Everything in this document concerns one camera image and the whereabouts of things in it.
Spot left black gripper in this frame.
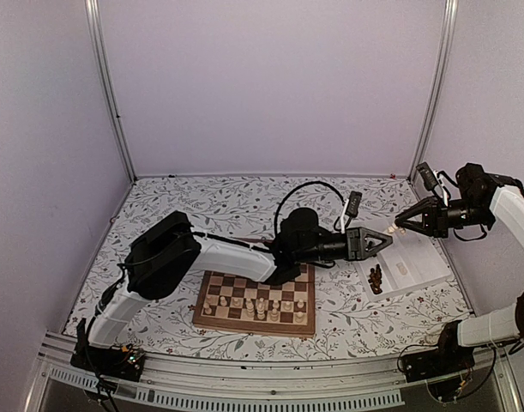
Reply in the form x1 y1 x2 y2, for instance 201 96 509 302
296 227 394 264

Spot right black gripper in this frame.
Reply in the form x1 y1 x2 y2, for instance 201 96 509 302
398 195 493 239

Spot light knight back row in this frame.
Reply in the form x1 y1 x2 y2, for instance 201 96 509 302
386 224 407 235

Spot white plastic tray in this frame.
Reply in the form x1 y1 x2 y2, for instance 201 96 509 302
354 231 453 302

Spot light piece among dark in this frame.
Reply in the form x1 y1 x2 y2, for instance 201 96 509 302
294 312 305 324

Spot light bishop piece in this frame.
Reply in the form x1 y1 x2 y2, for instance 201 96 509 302
268 308 280 323

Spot light king piece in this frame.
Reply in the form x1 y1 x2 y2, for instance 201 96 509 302
256 305 266 320

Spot light queen piece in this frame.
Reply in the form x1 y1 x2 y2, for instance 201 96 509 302
245 300 255 318

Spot wooden chess board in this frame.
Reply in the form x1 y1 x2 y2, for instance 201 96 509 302
193 264 316 338

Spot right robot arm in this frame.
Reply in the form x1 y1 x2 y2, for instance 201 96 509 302
394 163 524 374

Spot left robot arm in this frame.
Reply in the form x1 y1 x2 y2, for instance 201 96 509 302
76 208 393 373

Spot pile of dark chess pieces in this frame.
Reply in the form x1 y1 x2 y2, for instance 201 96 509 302
368 264 382 295

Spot floral patterned table mat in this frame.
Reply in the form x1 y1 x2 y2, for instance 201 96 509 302
65 178 468 361

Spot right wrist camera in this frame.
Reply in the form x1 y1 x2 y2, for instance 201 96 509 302
416 162 450 207

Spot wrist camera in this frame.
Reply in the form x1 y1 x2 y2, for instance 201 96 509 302
416 162 450 207
334 191 363 233

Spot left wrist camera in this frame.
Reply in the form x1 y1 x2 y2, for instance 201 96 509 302
334 191 363 233

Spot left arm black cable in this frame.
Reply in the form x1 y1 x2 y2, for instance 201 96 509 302
273 181 346 233

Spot right aluminium frame post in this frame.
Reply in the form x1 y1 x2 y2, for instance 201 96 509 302
408 0 459 183

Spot aluminium frame post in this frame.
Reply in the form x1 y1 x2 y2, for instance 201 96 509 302
408 0 459 183
84 0 137 184

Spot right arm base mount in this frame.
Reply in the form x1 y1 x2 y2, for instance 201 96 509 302
397 344 475 403

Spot front aluminium rail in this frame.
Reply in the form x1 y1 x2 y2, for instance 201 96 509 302
26 330 524 411

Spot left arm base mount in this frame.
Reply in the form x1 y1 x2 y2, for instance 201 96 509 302
70 342 146 382

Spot left aluminium frame post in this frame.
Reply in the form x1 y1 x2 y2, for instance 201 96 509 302
84 0 137 184

